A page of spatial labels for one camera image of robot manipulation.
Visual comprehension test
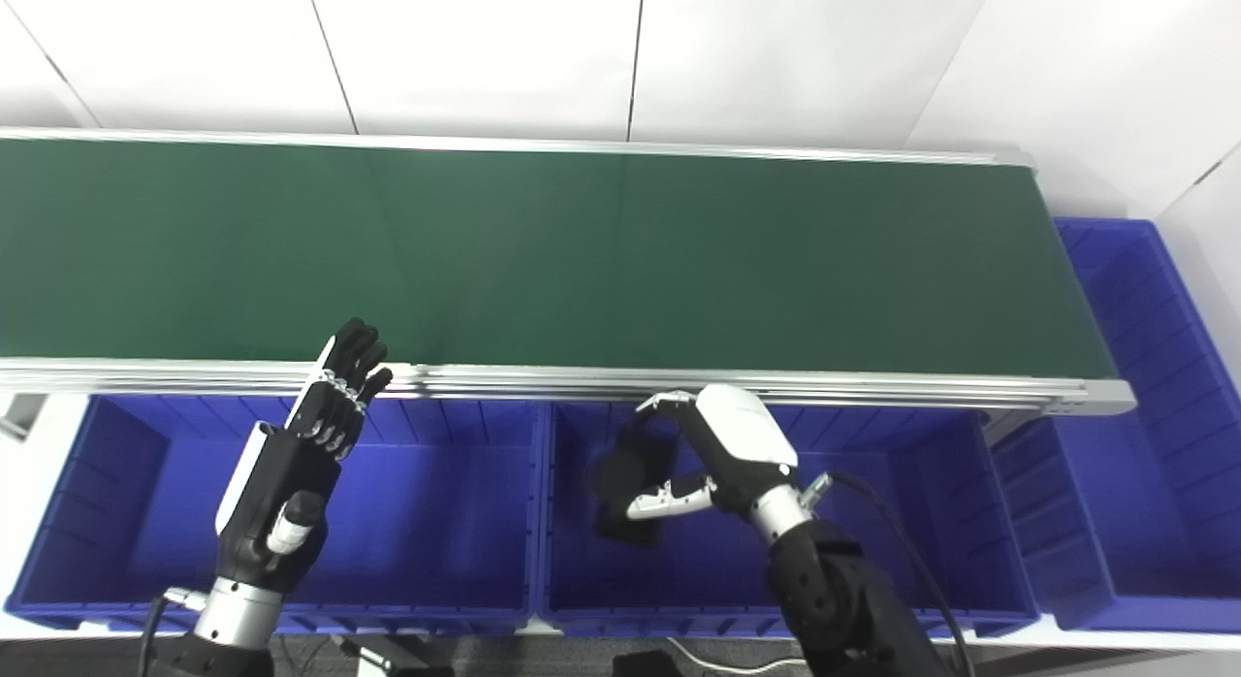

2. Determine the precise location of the thin white cable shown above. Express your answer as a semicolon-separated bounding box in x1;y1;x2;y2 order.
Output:
667;638;808;677

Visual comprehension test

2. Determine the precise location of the aluminium conveyor support leg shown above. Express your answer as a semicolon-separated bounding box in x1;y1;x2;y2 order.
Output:
0;393;51;441

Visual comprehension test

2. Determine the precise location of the black cylinder block part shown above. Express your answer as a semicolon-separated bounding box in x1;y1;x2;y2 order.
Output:
590;409;682;548

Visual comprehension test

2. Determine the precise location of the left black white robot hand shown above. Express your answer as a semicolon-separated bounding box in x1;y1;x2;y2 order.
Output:
213;318;395;594

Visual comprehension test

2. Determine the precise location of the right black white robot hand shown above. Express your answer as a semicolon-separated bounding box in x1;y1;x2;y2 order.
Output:
625;385;801;523

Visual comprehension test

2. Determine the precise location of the blue plastic bin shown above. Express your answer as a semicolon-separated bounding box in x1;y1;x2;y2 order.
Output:
4;395;544;635
533;402;1041;640
991;218;1241;632

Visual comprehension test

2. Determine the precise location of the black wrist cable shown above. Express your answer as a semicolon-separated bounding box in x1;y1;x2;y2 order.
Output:
799;470;976;677
136;586;210;677

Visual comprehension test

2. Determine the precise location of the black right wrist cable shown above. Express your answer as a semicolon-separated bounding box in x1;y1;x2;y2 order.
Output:
799;470;976;677

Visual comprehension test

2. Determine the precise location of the white black robot body part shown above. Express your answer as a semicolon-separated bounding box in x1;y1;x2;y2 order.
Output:
330;636;459;677

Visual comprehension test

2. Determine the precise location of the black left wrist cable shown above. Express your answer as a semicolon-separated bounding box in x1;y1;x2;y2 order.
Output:
136;586;210;677

